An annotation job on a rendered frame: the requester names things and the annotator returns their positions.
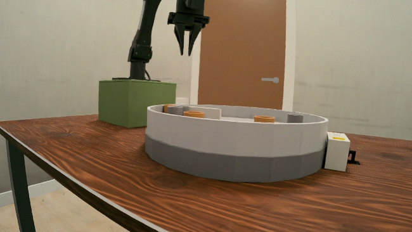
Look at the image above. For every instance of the grey short cylinder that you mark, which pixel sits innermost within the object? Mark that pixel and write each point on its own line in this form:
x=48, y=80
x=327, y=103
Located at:
x=294, y=118
x=175, y=110
x=185, y=109

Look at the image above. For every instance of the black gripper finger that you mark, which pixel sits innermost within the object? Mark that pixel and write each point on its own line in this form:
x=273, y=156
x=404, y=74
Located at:
x=194, y=32
x=179, y=33

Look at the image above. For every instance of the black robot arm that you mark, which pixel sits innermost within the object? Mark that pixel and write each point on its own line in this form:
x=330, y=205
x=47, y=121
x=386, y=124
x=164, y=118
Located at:
x=141, y=51

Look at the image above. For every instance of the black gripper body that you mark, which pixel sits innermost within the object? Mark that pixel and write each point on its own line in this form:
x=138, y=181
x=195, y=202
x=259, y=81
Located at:
x=188, y=19

